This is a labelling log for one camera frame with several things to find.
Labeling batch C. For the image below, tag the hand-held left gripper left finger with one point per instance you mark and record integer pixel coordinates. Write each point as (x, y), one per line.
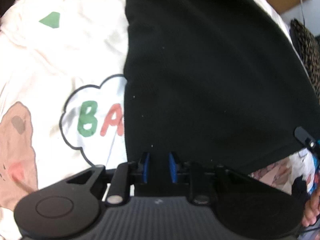
(146, 167)

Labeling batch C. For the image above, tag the cream printed blanket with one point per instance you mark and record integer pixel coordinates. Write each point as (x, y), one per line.
(62, 55)

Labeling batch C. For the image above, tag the person's right hand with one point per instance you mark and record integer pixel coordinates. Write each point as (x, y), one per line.
(311, 205)

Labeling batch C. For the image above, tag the leopard print cloth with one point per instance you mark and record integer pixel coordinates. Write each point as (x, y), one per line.
(307, 50)

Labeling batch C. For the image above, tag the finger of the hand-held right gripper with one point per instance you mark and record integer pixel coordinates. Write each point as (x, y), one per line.
(302, 135)

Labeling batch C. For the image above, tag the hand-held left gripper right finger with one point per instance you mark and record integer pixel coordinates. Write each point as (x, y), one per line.
(172, 167)

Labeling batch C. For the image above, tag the black shorts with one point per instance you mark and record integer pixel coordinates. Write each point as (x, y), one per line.
(212, 67)

